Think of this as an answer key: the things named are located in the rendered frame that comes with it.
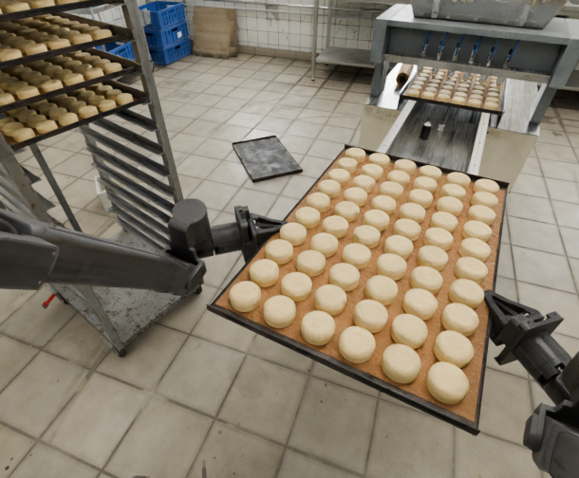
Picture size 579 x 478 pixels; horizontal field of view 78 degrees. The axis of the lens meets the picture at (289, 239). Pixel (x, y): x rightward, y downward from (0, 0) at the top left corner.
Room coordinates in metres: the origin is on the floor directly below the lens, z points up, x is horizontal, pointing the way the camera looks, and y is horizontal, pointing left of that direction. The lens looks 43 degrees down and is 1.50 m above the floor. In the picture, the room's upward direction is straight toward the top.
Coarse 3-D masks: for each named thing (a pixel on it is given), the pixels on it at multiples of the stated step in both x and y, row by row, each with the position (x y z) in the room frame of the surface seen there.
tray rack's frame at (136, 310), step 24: (96, 144) 1.54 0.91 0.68; (48, 168) 1.38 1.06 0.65; (72, 216) 1.37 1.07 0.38; (120, 240) 1.45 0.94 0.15; (48, 288) 1.13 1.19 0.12; (96, 288) 1.11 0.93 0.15; (120, 288) 1.11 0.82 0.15; (120, 312) 0.97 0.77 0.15; (144, 312) 0.97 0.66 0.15; (120, 336) 0.85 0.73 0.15
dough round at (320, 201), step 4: (308, 196) 0.62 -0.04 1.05; (312, 196) 0.62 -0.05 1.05; (316, 196) 0.62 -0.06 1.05; (320, 196) 0.62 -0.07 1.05; (324, 196) 0.62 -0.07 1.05; (308, 200) 0.61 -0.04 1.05; (312, 200) 0.61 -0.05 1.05; (316, 200) 0.61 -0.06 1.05; (320, 200) 0.61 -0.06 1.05; (324, 200) 0.61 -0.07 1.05; (328, 200) 0.61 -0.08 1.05; (308, 204) 0.60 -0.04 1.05; (312, 204) 0.59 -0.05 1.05; (316, 204) 0.59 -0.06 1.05; (320, 204) 0.59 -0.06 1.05; (324, 204) 0.59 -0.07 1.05; (328, 204) 0.60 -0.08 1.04; (316, 208) 0.59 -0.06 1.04; (320, 208) 0.59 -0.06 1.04; (324, 208) 0.59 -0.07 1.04; (328, 208) 0.60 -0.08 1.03
